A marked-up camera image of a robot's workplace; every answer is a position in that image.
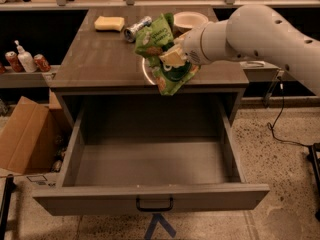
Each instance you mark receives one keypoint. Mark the grey side shelf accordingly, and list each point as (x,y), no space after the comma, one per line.
(268,73)
(11,79)

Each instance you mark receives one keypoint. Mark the green rice chip bag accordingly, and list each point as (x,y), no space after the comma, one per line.
(151,42)

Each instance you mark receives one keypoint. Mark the grey side shelf left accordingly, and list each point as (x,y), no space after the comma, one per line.
(11,79)

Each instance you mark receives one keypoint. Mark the black drawer handle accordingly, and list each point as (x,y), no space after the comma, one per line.
(154,205)

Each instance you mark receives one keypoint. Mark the blue silver drink can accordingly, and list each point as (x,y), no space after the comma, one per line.
(131,31)

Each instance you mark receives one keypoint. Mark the white pump bottle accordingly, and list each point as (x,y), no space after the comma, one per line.
(25,58)

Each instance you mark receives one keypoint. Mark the red soda can left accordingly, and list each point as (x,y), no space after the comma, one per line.
(14,62)

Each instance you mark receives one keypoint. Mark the grey side shelf right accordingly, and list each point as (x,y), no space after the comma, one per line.
(268,73)

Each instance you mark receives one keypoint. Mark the white paper bowl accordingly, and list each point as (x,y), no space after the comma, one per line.
(185,21)

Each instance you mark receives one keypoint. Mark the grey open top drawer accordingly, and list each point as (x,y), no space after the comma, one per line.
(150,147)

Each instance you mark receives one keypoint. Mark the red soda can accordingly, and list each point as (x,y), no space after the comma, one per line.
(42,63)
(14,62)

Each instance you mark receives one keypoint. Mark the brown cardboard box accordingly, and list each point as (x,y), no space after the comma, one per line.
(32,136)

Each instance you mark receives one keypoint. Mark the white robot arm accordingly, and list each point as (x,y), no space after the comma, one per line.
(252,32)

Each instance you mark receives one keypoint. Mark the grey cabinet with counter top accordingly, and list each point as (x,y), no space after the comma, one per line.
(105,63)

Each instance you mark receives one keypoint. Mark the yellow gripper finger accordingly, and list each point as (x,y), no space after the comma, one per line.
(180,38)
(174,57)

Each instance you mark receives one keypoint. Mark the yellow sponge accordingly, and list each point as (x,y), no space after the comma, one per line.
(109,23)

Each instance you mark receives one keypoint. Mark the folded white cloth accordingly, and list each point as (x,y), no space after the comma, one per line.
(252,64)

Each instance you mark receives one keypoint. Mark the red soda can right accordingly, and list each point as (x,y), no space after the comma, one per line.
(42,63)

